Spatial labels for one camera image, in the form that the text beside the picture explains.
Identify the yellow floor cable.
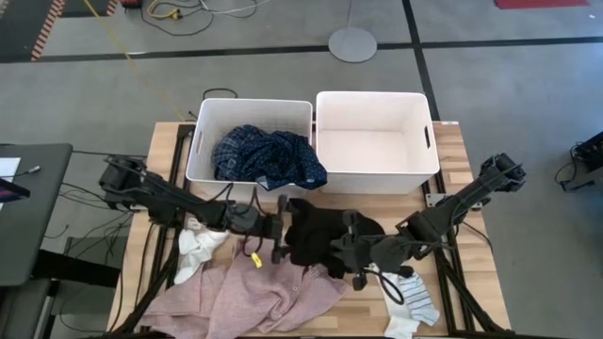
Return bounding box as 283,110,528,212
83,0,187,122

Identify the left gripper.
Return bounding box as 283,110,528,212
224,194,292,265

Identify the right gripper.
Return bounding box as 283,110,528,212
329,210,378,292

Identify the black device with cables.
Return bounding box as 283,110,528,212
554,131,603,193

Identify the black cable bundle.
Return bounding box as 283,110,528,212
43,180,139,266

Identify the yellow coiled cable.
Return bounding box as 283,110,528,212
146,0,184,22

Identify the black floor cable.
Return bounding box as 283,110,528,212
139,0,261,38

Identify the white floor cable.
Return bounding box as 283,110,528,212
197,0,273,16

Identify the dark tablet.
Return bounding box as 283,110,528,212
0,177,31,205

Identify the plain white sock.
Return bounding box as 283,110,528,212
173,228,233,285

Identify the red mat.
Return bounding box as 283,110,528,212
493,0,592,10

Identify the blue plaid shirt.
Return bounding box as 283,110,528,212
211,123,329,192

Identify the white paper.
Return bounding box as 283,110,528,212
0,156,23,180

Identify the white plastic bin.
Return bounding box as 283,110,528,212
184,96,315,204
315,89,442,196

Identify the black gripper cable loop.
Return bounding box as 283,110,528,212
375,266,407,306

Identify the pink shirt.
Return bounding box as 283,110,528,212
139,234,352,339

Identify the black desk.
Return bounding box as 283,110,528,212
0,142,73,288

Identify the black ramp with striped edge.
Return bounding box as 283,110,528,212
0,0,67,63

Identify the black garment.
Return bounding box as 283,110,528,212
284,197,386,280

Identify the grey round stand base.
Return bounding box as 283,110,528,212
327,0,379,64

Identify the white sock with thin stripes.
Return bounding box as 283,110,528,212
368,262,441,339

